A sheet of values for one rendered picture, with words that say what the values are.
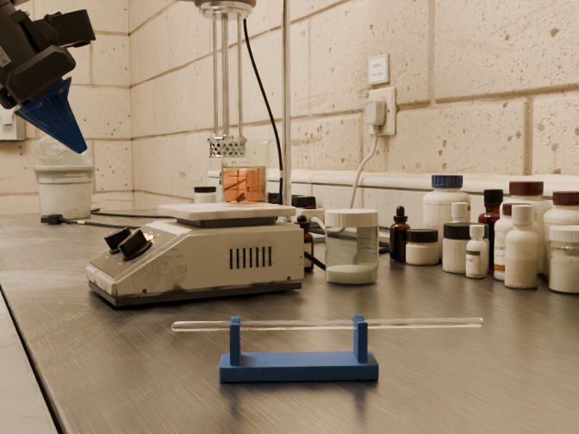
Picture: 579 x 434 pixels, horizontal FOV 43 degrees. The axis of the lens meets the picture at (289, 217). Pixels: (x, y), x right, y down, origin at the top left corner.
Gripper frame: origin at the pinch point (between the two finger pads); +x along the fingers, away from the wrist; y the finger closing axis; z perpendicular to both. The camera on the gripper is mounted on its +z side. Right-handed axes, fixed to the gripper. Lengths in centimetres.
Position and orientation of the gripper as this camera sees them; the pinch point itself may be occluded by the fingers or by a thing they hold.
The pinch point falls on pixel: (63, 123)
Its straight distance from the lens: 78.8
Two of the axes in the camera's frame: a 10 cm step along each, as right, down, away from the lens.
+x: 5.1, 8.0, 3.2
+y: -4.2, -0.8, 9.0
